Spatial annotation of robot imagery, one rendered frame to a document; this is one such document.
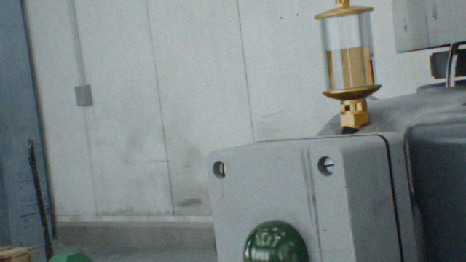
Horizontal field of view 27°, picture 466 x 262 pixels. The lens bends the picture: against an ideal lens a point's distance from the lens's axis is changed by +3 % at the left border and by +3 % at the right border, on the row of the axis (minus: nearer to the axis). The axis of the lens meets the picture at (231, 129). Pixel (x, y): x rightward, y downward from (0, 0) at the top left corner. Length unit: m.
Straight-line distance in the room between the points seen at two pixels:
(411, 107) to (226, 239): 0.12
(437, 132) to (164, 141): 7.61
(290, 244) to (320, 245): 0.01
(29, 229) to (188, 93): 2.22
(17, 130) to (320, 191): 8.62
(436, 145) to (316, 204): 0.06
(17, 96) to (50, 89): 0.30
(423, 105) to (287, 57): 6.56
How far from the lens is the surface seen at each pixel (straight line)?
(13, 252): 6.37
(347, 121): 0.46
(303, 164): 0.38
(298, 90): 6.98
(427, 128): 0.41
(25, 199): 9.01
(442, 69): 0.90
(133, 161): 8.31
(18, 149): 8.97
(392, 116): 0.46
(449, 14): 0.64
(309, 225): 0.39
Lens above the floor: 1.36
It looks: 3 degrees down
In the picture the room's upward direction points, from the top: 7 degrees counter-clockwise
